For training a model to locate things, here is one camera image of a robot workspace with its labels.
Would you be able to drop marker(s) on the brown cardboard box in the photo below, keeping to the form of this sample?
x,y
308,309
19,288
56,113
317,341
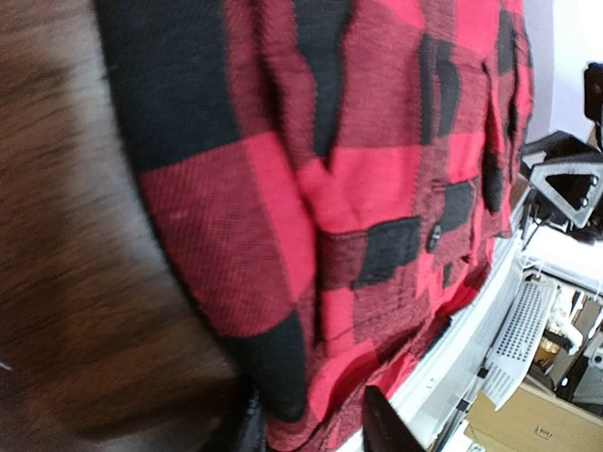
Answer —
x,y
535,419

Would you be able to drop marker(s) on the red black plaid shirt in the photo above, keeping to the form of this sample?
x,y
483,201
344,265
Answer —
x,y
327,179

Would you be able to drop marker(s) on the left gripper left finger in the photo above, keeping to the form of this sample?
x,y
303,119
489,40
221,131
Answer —
x,y
246,430

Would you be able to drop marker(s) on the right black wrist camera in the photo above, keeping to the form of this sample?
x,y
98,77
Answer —
x,y
593,78

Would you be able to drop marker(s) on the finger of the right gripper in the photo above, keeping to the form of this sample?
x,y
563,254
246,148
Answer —
x,y
557,144
573,184

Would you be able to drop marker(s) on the aluminium front rail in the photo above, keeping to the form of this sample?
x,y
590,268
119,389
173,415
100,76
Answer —
x,y
490,344

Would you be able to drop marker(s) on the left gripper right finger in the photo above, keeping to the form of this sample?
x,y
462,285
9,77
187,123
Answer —
x,y
383,430

